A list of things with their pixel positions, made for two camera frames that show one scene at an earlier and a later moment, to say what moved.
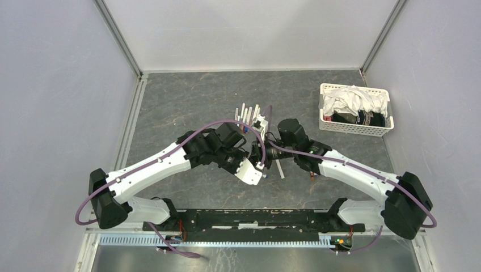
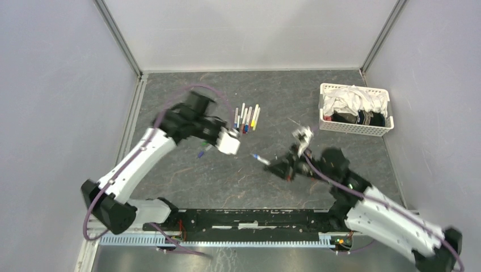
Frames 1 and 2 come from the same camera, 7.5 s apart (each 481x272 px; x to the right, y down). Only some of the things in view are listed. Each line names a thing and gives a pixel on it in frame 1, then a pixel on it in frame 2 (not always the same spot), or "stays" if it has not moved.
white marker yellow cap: [256, 111] stays
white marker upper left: [243, 110] stays
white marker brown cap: [245, 115] stays
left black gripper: [241, 156] to [223, 124]
